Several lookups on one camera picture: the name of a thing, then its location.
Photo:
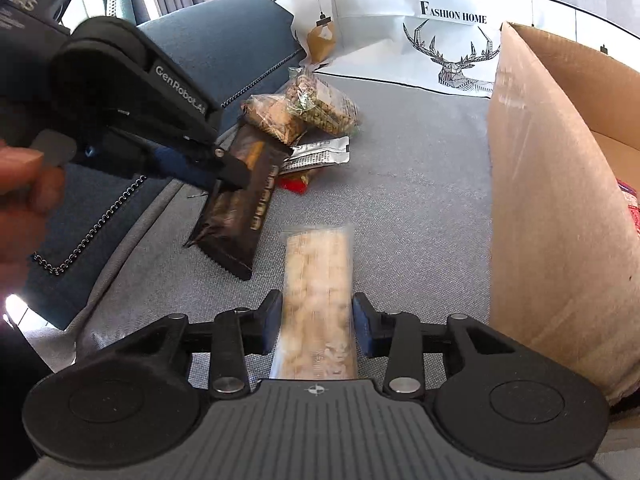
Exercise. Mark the cardboard box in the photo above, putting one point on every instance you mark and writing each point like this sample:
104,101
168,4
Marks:
540,210

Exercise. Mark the silver snack packet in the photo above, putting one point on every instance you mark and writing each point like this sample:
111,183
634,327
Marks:
320,152

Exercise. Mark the deer print cloth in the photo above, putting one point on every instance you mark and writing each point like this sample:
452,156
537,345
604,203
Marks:
380,0

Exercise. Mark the clear bag of brown snacks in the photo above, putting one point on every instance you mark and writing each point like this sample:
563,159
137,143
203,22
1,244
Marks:
272,115

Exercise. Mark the clear bag of green-speckled snacks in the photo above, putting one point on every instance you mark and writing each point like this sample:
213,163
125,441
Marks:
325,107

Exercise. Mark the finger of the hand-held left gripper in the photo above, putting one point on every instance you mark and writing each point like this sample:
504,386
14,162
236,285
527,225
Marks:
185,165
232,167

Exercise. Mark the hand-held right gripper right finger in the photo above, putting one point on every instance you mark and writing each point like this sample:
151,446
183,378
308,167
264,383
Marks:
362,330

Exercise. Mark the person's left hand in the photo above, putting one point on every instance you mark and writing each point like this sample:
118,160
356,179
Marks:
30,210

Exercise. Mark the pale cracker packet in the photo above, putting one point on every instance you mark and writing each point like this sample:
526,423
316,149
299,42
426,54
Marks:
315,285

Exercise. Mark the grey seat cover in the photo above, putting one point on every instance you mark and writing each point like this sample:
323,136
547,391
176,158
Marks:
400,210

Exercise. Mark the dark brown snack packet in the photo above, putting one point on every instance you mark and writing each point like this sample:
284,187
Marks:
250,210

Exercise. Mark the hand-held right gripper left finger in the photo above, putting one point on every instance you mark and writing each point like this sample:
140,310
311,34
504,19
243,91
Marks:
272,325

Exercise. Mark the red snack packet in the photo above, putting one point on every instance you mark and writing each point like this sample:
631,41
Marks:
631,205
295,184

